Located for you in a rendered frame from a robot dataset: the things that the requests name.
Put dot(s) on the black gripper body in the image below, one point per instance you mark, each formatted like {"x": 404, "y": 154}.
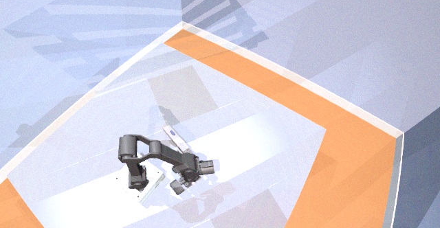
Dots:
{"x": 177, "y": 185}

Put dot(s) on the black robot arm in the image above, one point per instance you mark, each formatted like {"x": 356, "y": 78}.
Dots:
{"x": 186, "y": 164}

